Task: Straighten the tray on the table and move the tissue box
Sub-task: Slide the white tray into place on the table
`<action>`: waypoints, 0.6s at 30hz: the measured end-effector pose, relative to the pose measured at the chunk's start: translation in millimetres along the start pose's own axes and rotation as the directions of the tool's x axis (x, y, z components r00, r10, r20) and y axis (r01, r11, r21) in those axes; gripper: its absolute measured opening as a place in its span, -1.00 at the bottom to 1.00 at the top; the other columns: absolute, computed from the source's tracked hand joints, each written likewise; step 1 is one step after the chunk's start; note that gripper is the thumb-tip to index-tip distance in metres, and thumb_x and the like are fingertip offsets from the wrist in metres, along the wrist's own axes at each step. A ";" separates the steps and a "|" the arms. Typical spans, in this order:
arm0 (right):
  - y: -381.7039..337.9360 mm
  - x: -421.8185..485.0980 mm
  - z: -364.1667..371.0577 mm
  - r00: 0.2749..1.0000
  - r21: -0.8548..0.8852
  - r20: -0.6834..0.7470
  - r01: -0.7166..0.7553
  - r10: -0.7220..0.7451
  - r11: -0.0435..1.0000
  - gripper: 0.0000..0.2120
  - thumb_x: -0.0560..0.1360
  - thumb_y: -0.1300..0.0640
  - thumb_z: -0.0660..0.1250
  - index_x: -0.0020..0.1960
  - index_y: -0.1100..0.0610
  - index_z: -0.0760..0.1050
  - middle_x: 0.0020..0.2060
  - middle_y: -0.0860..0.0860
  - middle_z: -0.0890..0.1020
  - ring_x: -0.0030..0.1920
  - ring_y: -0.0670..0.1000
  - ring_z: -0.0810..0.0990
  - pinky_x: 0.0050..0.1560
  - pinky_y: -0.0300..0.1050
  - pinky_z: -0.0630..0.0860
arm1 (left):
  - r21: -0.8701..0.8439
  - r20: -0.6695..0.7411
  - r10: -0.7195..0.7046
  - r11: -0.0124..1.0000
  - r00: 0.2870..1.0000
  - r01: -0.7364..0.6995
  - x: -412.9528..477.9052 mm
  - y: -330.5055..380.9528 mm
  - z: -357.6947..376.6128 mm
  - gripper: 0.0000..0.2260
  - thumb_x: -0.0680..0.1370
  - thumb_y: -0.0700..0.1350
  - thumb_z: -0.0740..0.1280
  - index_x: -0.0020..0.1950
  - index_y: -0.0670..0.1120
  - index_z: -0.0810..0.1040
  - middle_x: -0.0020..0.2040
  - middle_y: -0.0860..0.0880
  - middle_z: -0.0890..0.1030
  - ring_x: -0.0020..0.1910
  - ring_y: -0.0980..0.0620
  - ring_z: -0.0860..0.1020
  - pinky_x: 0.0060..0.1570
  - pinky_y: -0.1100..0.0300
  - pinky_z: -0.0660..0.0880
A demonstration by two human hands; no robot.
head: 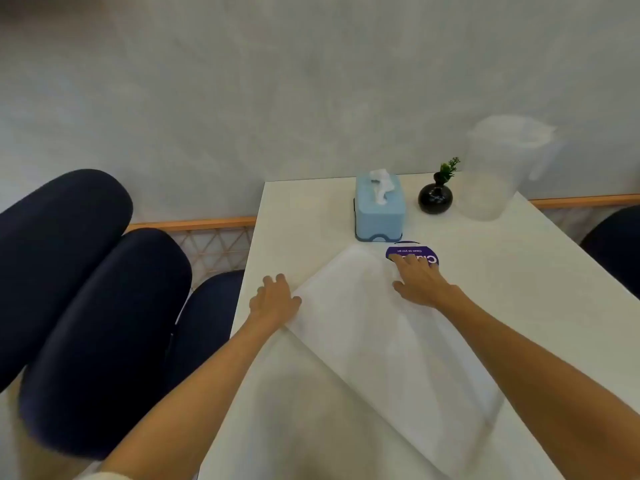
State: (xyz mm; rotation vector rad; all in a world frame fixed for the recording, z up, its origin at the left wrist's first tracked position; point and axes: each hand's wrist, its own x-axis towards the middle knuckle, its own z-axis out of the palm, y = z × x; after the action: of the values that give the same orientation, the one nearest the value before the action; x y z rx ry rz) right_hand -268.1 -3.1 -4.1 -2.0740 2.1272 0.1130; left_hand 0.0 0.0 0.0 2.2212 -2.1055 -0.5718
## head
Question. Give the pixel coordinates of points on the person's right hand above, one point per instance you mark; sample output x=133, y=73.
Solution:
x=422, y=284

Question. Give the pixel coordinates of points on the person's left hand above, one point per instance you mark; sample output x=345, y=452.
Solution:
x=272, y=302

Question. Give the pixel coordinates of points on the person's right thumb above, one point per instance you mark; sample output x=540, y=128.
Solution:
x=400, y=286

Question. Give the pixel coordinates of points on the person's left thumb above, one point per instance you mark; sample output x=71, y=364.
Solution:
x=296, y=304

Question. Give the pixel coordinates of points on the white table sheet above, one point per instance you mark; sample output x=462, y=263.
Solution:
x=370, y=334

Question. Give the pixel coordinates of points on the person's right forearm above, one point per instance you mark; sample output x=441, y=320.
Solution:
x=530, y=374

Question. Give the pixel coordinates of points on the person's left forearm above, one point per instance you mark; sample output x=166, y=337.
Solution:
x=200, y=394

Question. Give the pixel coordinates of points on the purple round sticker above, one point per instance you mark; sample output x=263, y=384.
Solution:
x=422, y=253

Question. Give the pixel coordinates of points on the blue tissue box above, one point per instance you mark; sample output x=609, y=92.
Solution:
x=378, y=214

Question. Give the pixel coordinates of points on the navy padded chair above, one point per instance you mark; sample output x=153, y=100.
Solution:
x=50, y=244
x=100, y=344
x=615, y=249
x=210, y=319

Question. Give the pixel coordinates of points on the black round vase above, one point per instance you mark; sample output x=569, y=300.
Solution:
x=435, y=198

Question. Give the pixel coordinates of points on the white tissue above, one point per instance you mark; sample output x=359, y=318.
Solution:
x=381, y=184

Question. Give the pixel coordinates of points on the green plant sprig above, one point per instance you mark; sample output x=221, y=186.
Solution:
x=448, y=169

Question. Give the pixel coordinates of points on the clear plastic pitcher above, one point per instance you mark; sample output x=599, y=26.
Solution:
x=495, y=169

